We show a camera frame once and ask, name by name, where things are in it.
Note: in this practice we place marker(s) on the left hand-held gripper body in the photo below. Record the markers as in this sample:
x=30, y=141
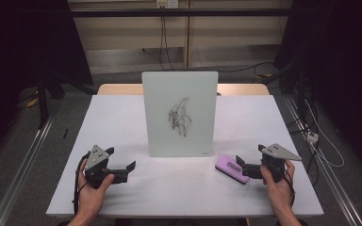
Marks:
x=96, y=160

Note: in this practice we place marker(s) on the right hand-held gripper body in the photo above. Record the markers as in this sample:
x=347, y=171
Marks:
x=276, y=157

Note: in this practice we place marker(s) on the purple whiteboard eraser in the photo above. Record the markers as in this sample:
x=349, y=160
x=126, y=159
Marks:
x=231, y=168

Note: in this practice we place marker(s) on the person's right hand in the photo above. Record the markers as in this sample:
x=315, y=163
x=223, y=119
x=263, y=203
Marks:
x=278, y=190

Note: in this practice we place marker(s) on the person's left hand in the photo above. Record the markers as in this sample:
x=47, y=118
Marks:
x=91, y=196

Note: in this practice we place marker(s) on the white power strip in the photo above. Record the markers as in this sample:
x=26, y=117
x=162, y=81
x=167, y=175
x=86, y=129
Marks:
x=312, y=137

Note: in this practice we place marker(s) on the black marker pen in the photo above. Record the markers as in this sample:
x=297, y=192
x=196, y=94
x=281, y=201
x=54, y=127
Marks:
x=65, y=133

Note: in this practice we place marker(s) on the scribbled glass whiteboard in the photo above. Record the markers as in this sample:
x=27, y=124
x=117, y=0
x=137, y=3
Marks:
x=180, y=113

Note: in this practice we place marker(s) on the black metal stand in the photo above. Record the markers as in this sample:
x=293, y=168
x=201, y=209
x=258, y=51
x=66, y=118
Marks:
x=42, y=97

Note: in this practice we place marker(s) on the black curtain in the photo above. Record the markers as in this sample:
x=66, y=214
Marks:
x=342, y=62
x=25, y=47

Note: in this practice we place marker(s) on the black horizontal bar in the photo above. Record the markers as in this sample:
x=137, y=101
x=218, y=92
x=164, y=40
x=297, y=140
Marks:
x=182, y=12

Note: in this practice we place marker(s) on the aluminium floor rail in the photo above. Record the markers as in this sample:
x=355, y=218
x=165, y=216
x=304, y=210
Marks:
x=326, y=169
x=22, y=169

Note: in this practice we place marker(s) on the white wall outlet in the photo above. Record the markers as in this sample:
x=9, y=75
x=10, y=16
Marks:
x=167, y=3

